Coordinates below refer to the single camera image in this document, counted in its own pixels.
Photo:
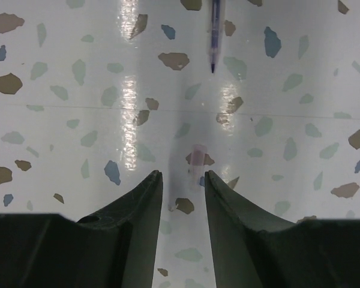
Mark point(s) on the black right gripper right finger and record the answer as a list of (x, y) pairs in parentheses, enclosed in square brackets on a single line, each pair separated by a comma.
[(255, 248)]

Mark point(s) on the grey purple pen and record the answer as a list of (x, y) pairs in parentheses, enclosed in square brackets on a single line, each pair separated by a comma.
[(217, 11)]

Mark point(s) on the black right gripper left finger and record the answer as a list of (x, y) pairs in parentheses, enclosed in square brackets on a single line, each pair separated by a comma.
[(114, 246)]

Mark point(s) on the clear pink pen cap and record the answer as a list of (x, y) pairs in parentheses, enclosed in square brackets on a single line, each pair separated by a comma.
[(197, 166)]

